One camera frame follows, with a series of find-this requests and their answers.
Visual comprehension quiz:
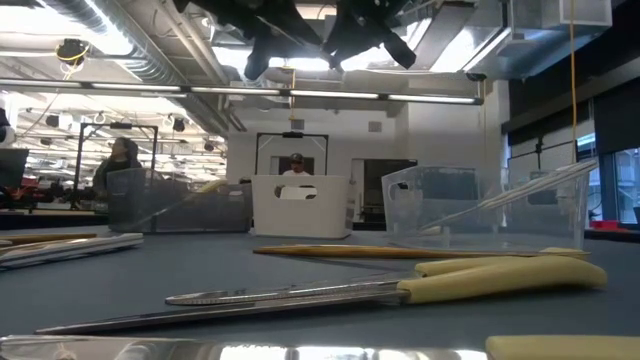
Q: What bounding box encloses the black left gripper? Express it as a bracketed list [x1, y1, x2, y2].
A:
[189, 0, 321, 81]

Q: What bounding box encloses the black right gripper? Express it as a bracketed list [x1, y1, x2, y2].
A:
[322, 0, 417, 71]

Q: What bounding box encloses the wooden chopstick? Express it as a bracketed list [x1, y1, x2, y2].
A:
[252, 243, 551, 261]

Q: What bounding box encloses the clear plastic utensil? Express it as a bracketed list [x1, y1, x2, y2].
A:
[418, 157, 600, 237]

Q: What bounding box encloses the silver patterned table knife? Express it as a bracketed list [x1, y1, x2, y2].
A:
[0, 232, 145, 272]

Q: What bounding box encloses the gold table knife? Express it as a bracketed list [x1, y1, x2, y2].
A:
[0, 231, 98, 246]

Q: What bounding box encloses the LED light bar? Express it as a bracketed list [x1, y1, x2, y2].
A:
[0, 77, 485, 107]

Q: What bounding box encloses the person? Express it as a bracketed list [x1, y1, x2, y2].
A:
[92, 136, 145, 199]
[281, 152, 315, 177]

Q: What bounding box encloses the white plastic bin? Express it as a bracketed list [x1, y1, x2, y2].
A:
[250, 174, 354, 240]

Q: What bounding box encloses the clear plastic bin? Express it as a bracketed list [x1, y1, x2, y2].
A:
[381, 164, 592, 251]

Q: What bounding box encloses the smoky grey plastic bin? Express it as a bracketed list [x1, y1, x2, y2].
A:
[105, 166, 254, 235]

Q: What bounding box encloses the black monitor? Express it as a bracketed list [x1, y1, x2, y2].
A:
[0, 147, 30, 190]

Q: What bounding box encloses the black background rig frame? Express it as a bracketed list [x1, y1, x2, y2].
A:
[73, 121, 160, 211]
[254, 131, 330, 176]

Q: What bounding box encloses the silver ventilation duct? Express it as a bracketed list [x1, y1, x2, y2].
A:
[42, 0, 236, 86]

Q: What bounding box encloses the rectangular metal air duct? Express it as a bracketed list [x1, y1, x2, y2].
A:
[414, 0, 614, 81]

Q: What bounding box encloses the black yellow cord reel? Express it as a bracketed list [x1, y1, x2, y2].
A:
[54, 38, 92, 67]

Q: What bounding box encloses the yellow hanging cable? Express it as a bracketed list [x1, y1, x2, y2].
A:
[568, 0, 579, 166]

